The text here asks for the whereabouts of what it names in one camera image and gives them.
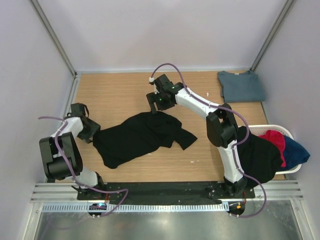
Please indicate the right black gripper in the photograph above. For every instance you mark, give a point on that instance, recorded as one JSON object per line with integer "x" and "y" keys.
{"x": 151, "y": 98}

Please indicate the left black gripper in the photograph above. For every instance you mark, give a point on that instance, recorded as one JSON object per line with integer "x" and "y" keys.
{"x": 94, "y": 127}

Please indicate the black t-shirt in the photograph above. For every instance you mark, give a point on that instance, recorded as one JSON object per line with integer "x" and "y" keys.
{"x": 140, "y": 135}

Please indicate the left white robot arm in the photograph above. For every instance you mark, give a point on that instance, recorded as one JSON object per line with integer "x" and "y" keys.
{"x": 61, "y": 158}

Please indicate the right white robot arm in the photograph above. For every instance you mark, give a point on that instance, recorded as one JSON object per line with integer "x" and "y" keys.
{"x": 221, "y": 125}

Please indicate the folded teal t-shirt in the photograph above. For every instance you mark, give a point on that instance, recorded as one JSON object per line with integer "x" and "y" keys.
{"x": 244, "y": 87}

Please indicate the white laundry basket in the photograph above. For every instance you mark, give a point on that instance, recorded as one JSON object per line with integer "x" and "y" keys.
{"x": 261, "y": 129}

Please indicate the black garment in basket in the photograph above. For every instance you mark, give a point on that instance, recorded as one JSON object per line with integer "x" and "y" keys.
{"x": 259, "y": 159}

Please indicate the red garment in basket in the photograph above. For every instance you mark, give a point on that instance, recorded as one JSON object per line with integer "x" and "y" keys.
{"x": 277, "y": 139}

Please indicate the navy garment in basket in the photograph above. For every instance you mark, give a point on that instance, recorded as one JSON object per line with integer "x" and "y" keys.
{"x": 294, "y": 153}

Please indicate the white slotted cable duct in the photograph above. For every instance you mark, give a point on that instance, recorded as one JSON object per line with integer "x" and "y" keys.
{"x": 125, "y": 208}

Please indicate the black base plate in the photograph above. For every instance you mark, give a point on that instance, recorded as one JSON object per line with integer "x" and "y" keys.
{"x": 171, "y": 193}

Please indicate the left aluminium corner post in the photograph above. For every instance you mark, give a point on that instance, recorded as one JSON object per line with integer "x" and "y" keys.
{"x": 52, "y": 35}

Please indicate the aluminium corner post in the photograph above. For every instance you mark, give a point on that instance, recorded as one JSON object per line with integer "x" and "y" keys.
{"x": 52, "y": 35}
{"x": 280, "y": 19}

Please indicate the aluminium front rail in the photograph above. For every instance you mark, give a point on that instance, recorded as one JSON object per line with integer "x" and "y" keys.
{"x": 273, "y": 191}

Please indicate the right aluminium corner post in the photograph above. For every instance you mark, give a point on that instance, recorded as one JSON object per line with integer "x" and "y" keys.
{"x": 280, "y": 19}

